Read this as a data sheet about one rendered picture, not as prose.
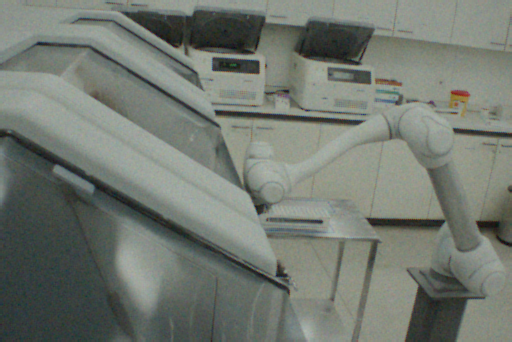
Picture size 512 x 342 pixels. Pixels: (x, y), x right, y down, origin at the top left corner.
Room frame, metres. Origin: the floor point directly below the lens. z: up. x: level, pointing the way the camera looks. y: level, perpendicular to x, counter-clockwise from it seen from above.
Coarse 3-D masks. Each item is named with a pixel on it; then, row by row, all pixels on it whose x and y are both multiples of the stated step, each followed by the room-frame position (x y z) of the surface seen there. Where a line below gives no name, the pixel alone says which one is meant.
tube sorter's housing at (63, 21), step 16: (0, 16) 1.82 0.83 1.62; (16, 16) 1.87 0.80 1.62; (32, 16) 1.91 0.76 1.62; (48, 16) 1.96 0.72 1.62; (64, 16) 2.01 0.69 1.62; (80, 16) 2.31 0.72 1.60; (96, 16) 2.33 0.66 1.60; (112, 16) 2.34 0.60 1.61; (144, 32) 2.36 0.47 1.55; (128, 48) 1.65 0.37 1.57; (160, 48) 2.37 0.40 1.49; (160, 64) 1.74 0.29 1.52; (192, 64) 2.40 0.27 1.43; (176, 80) 1.67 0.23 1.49
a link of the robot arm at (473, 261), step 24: (408, 120) 1.91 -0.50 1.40; (432, 120) 1.84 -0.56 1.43; (408, 144) 1.91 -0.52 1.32; (432, 144) 1.79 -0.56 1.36; (432, 168) 1.87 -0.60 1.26; (456, 168) 1.91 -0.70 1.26; (456, 192) 1.88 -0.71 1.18; (456, 216) 1.89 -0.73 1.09; (456, 240) 1.92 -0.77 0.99; (480, 240) 1.93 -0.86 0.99; (456, 264) 1.94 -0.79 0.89; (480, 264) 1.88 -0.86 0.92; (480, 288) 1.85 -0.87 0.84
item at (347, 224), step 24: (336, 216) 2.47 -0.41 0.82; (360, 216) 2.50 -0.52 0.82; (336, 240) 2.24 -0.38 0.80; (360, 240) 2.26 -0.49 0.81; (336, 264) 2.69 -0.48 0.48; (336, 288) 2.69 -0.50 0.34; (312, 312) 2.54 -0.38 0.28; (336, 312) 2.56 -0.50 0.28; (360, 312) 2.27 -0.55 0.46; (312, 336) 2.32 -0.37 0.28; (336, 336) 2.34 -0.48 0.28
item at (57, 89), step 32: (0, 32) 1.39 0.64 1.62; (32, 32) 1.44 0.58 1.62; (64, 32) 1.49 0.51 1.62; (96, 32) 1.56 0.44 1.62; (128, 64) 1.51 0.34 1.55; (64, 96) 0.80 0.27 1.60; (192, 96) 1.55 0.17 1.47; (128, 128) 0.86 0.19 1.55; (160, 160) 0.82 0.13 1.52; (192, 160) 0.92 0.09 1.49; (224, 192) 0.86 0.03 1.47
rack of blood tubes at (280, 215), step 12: (264, 216) 2.26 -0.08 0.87; (276, 216) 2.27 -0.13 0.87; (288, 216) 2.27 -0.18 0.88; (300, 216) 2.28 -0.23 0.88; (312, 216) 2.29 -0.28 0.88; (324, 216) 2.30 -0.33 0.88; (288, 228) 2.28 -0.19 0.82; (300, 228) 2.28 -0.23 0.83; (312, 228) 2.29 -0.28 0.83; (324, 228) 2.30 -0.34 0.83
